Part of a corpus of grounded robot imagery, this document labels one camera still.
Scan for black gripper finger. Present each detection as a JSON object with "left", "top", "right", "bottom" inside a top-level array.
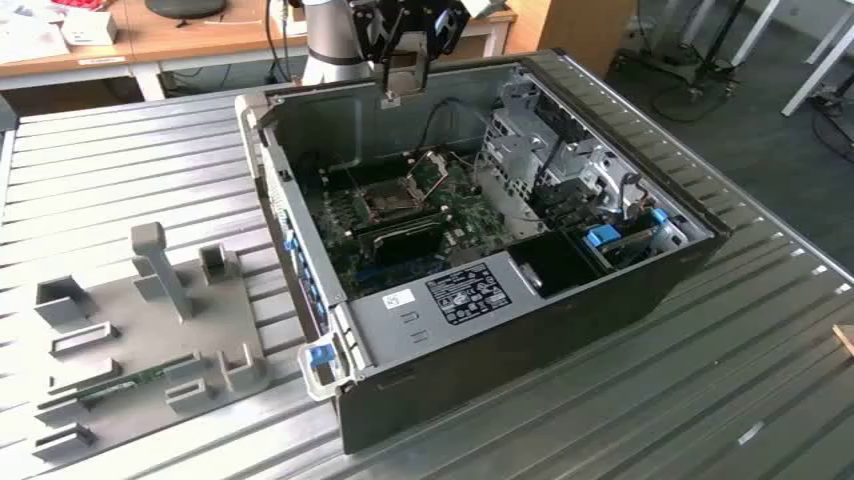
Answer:
[
  {"left": 419, "top": 14, "right": 470, "bottom": 95},
  {"left": 351, "top": 9, "right": 403, "bottom": 95}
]

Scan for silver CPU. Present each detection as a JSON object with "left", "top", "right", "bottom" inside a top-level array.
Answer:
[{"left": 387, "top": 67, "right": 427, "bottom": 96}]

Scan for metal socket cover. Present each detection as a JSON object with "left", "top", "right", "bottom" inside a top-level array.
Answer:
[{"left": 403, "top": 148, "right": 452, "bottom": 205}]

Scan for CPU socket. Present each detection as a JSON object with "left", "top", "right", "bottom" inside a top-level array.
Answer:
[{"left": 357, "top": 177, "right": 429, "bottom": 225}]

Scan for blue expansion slot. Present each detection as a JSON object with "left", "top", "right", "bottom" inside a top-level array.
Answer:
[{"left": 355, "top": 260, "right": 406, "bottom": 285}]

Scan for metal drive cage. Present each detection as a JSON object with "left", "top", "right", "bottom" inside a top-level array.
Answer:
[{"left": 477, "top": 67, "right": 616, "bottom": 236}]

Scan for wooden cabinet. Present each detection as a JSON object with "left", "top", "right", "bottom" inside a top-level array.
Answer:
[{"left": 537, "top": 0, "right": 636, "bottom": 79}]

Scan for wooden desk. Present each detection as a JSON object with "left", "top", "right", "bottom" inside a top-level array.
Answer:
[
  {"left": 123, "top": 0, "right": 520, "bottom": 101},
  {"left": 0, "top": 0, "right": 166, "bottom": 101}
]

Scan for green motherboard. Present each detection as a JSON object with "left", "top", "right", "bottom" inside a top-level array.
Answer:
[{"left": 303, "top": 149, "right": 556, "bottom": 301}]

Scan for green RAM stick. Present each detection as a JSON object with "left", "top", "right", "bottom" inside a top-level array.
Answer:
[
  {"left": 350, "top": 212, "right": 448, "bottom": 239},
  {"left": 73, "top": 363, "right": 177, "bottom": 404}
]

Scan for black round pad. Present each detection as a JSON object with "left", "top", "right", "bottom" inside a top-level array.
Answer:
[{"left": 145, "top": 0, "right": 227, "bottom": 20}]

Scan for black graphics card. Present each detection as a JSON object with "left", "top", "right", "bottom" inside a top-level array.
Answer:
[{"left": 370, "top": 222, "right": 448, "bottom": 270}]

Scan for hard disk in blue carrier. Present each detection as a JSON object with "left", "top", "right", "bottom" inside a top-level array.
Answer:
[{"left": 581, "top": 223, "right": 664, "bottom": 272}]

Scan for black wheeled stand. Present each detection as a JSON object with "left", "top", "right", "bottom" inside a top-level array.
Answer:
[{"left": 610, "top": 0, "right": 753, "bottom": 104}]

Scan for white cardboard box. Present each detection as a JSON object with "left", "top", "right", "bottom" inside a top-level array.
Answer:
[{"left": 59, "top": 9, "right": 119, "bottom": 47}]

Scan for grey power supply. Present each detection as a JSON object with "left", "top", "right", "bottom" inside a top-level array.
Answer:
[{"left": 343, "top": 249, "right": 549, "bottom": 369}]

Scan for white paper sheets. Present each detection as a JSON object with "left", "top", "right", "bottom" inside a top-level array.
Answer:
[{"left": 0, "top": 4, "right": 70, "bottom": 65}]

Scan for black PC case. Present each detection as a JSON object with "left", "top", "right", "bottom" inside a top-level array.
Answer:
[{"left": 234, "top": 48, "right": 736, "bottom": 455}]

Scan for grey parts rack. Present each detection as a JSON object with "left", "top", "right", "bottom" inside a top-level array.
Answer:
[{"left": 30, "top": 222, "right": 273, "bottom": 464}]

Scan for black internal cable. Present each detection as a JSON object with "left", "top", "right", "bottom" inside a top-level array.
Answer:
[{"left": 425, "top": 98, "right": 493, "bottom": 151}]

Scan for black disk wire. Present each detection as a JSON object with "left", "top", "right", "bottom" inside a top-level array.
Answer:
[{"left": 617, "top": 172, "right": 653, "bottom": 221}]

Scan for white table frame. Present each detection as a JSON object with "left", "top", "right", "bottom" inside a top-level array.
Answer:
[
  {"left": 780, "top": 27, "right": 854, "bottom": 117},
  {"left": 730, "top": 0, "right": 784, "bottom": 67}
]

